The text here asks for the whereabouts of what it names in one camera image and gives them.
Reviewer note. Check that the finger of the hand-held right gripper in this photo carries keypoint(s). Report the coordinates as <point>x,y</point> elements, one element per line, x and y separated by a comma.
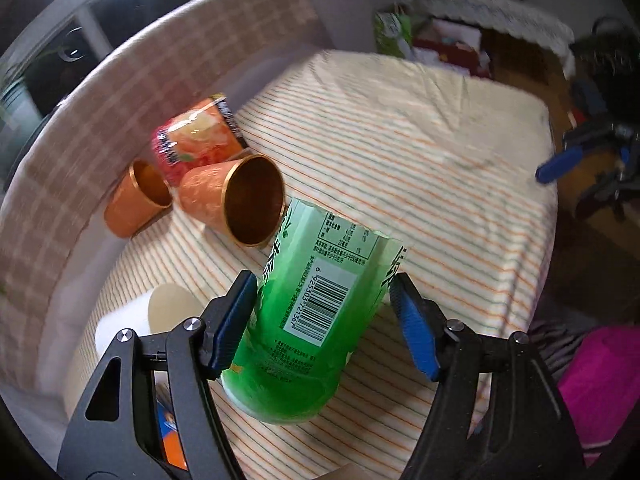
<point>557,166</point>
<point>585,134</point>

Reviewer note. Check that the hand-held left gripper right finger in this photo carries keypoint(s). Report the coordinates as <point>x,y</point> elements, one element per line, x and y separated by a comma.
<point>416,326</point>

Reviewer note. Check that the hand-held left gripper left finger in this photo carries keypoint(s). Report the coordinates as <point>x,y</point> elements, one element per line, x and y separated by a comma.
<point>234,321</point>

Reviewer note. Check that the green plastic cup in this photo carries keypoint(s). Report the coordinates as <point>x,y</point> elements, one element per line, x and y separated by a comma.
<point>305,310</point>

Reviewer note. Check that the white paper cup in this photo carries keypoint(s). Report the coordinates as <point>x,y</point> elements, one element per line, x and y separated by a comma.
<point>125,322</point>

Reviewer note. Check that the large copper metal cup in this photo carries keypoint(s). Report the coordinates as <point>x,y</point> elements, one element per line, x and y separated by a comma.
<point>235,200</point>

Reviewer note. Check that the small copper metal cup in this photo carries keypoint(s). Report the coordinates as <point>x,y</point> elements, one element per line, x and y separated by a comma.
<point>131,204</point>

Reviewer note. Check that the red fruit print cup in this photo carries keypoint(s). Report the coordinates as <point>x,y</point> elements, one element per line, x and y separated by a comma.
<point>197,135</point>

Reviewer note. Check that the black bag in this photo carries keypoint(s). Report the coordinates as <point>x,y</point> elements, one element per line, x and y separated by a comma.
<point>607,55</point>

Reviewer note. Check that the orange blue packet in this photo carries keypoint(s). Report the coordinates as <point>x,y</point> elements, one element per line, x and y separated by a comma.
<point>172,430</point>

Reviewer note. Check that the grey striped cloth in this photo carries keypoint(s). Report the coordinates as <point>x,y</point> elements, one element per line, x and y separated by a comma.
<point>560,342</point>

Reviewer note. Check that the red box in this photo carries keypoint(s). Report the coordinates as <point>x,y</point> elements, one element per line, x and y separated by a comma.
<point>452,50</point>

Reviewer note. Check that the striped bed sheet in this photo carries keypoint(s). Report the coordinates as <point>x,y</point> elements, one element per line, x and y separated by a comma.
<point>400,170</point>

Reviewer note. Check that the white lace cloth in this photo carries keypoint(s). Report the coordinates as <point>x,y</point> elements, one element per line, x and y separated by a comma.
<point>490,7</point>

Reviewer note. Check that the pink cloth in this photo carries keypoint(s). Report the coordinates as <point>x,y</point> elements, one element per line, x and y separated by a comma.
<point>602,375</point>

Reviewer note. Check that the green paper bag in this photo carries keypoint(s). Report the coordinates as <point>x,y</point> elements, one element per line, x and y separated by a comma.
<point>395,30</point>

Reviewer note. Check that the beige checked cloth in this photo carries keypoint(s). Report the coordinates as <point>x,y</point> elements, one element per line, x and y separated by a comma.
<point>150,90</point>

